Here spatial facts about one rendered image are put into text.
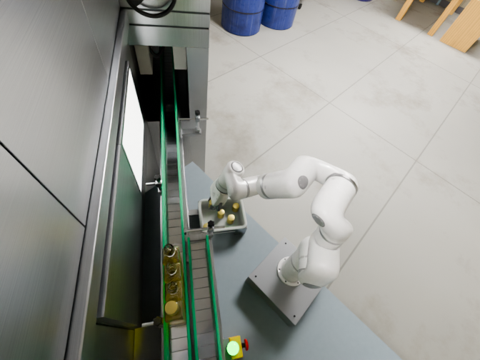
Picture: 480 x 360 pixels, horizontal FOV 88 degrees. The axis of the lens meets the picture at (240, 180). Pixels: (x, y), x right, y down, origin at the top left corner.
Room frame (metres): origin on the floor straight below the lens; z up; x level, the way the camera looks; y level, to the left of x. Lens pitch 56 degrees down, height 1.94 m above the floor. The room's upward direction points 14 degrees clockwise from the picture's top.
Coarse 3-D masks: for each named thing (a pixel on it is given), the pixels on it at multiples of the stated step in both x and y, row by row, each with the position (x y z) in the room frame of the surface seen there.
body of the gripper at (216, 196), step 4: (216, 180) 0.56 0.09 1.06; (212, 184) 0.56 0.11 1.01; (212, 188) 0.54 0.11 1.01; (216, 188) 0.51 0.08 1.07; (212, 192) 0.53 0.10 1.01; (216, 192) 0.51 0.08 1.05; (220, 192) 0.50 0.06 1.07; (212, 196) 0.51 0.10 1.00; (216, 196) 0.49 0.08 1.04; (220, 196) 0.49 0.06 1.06; (224, 196) 0.49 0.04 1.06; (228, 196) 0.50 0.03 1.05; (212, 200) 0.50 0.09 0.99; (216, 200) 0.48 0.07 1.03; (220, 200) 0.48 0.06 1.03; (224, 200) 0.49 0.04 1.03; (212, 204) 0.48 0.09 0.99; (216, 204) 0.48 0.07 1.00
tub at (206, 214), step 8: (232, 200) 0.61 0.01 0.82; (240, 200) 0.62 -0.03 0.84; (200, 208) 0.52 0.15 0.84; (208, 208) 0.56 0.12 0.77; (224, 208) 0.59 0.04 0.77; (240, 208) 0.59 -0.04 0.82; (200, 216) 0.48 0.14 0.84; (208, 216) 0.52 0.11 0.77; (216, 216) 0.53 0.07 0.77; (224, 216) 0.54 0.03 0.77; (240, 216) 0.55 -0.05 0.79; (200, 224) 0.44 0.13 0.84; (216, 224) 0.49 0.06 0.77; (224, 224) 0.50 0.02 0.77; (232, 224) 0.51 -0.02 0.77; (240, 224) 0.52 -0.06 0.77
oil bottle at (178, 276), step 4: (176, 264) 0.19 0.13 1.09; (180, 264) 0.19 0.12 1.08; (164, 268) 0.17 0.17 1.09; (172, 268) 0.18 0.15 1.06; (176, 268) 0.17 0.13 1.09; (180, 268) 0.18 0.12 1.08; (164, 272) 0.15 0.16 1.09; (176, 272) 0.16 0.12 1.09; (180, 272) 0.17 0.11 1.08; (164, 276) 0.14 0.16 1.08; (168, 276) 0.14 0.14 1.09; (172, 276) 0.15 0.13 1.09; (176, 276) 0.15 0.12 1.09; (180, 276) 0.15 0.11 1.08; (164, 280) 0.13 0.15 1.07; (168, 280) 0.14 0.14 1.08; (172, 280) 0.14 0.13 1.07; (176, 280) 0.14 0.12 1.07; (180, 280) 0.15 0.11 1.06
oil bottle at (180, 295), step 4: (180, 284) 0.13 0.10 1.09; (164, 288) 0.11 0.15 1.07; (172, 288) 0.12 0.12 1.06; (180, 288) 0.12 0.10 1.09; (168, 292) 0.10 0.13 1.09; (176, 292) 0.11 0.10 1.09; (180, 292) 0.11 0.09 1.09; (184, 292) 0.13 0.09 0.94; (168, 296) 0.09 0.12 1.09; (172, 296) 0.09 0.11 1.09; (176, 296) 0.10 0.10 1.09; (180, 296) 0.10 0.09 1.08; (184, 296) 0.11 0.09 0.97; (168, 300) 0.08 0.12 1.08; (172, 300) 0.08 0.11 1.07; (184, 300) 0.10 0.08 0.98; (184, 304) 0.10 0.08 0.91
